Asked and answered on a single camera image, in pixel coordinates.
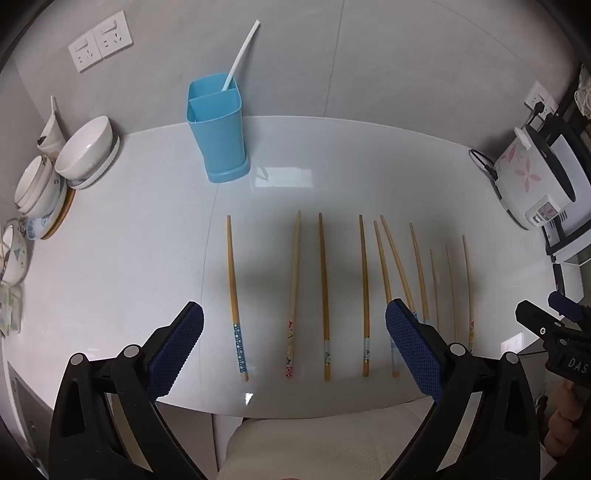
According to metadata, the white paper cup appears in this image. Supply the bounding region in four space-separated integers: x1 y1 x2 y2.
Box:
37 96 65 156

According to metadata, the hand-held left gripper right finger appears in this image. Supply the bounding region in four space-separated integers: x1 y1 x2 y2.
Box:
385 298 541 480

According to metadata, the blue plastic utensil holder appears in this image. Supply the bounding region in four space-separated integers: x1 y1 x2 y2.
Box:
186 74 251 184

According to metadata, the person's right hand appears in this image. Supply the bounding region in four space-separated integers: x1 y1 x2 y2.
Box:
545 381 591 455

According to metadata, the white wall socket with plug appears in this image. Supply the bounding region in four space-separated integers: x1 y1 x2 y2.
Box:
525 81 558 116

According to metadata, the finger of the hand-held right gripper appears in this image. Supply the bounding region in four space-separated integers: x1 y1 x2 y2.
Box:
548 291 591 324
515 300 563 343

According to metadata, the white ribbed plate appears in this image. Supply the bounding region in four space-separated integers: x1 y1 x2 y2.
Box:
68 133 122 191

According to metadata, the black power cord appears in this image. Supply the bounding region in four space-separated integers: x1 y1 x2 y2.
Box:
468 148 500 186

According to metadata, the pale green container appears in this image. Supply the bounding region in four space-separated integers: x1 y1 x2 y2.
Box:
0 284 24 339

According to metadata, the white flowered rice cooker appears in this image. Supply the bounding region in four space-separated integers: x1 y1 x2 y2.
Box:
493 124 578 232

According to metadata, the white gold-rimmed bowl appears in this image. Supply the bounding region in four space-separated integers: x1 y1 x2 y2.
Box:
17 178 61 219
14 154 57 206

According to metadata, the large white bowl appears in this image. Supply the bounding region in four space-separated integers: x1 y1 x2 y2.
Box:
55 115 115 182

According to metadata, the white plastic stick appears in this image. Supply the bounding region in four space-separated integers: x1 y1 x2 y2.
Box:
222 19 260 92

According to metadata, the black metal rack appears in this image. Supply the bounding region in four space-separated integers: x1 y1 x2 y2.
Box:
531 62 591 259

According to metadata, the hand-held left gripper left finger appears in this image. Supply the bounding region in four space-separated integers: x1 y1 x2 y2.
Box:
48 301 206 480

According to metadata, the wooden chopstick blue dotted end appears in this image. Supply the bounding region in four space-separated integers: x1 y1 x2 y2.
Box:
225 215 250 384

